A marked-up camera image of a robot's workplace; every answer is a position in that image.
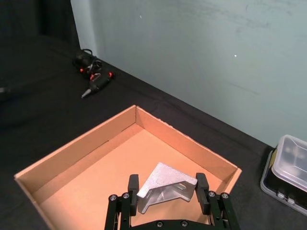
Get shallow brown cardboard tray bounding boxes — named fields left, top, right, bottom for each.
left=13, top=104, right=242, bottom=230

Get clear plastic lidded container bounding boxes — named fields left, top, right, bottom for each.
left=271, top=135, right=307, bottom=195

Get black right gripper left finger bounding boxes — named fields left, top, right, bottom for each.
left=104, top=174, right=141, bottom=230

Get black table cloth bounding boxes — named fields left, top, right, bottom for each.
left=0, top=0, right=307, bottom=230

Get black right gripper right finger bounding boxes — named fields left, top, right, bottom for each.
left=196, top=172, right=241, bottom=230

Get clear plastic case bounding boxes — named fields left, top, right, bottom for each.
left=260, top=149, right=307, bottom=216

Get black corded tool orange parts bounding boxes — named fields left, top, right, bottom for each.
left=72, top=49, right=116, bottom=99

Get silver metal corner bracket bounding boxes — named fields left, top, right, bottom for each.
left=136, top=162, right=199, bottom=214

